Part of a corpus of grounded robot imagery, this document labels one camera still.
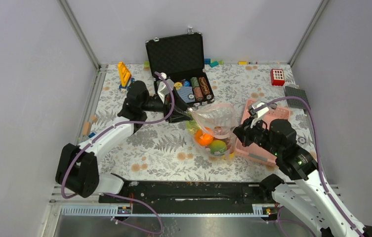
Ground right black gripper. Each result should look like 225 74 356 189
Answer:
230 115 282 157

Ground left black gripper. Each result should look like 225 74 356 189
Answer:
141 88 194 123

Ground green celery stalk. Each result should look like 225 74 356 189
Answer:
185 120 200 135

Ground clear pink zip bag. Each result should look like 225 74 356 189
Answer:
188 103 238 160

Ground orange fruit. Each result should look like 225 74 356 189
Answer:
194 129 214 146

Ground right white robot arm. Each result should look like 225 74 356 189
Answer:
232 118 372 237

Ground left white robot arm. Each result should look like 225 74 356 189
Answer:
55 79 190 203

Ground blue card deck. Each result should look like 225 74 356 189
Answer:
177 86 195 103

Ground pink plastic basket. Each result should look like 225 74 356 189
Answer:
235 106 290 166

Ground yellow poker chip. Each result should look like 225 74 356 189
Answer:
174 81 183 90

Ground floral tablecloth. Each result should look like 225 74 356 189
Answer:
91 64 317 182

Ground grey building baseplate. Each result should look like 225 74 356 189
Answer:
284 86 309 110

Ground black poker chip case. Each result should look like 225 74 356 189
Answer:
145 32 215 106

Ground teal toy block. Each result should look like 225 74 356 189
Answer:
209 61 219 68

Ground green toy block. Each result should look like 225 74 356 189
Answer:
144 61 150 69

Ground red grid block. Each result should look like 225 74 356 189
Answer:
270 69 286 86

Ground yellow toy ladder cart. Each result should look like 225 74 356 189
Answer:
118 62 135 91

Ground blue toy block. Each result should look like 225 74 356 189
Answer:
88 132 96 138

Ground wooden toy block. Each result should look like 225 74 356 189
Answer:
82 121 92 136

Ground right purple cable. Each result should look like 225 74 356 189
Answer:
257 96 367 237

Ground purple cable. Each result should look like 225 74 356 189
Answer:
257 96 367 237
60 72 176 199

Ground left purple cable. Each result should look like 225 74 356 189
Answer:
60 72 176 199

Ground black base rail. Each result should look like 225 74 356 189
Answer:
98 181 277 215

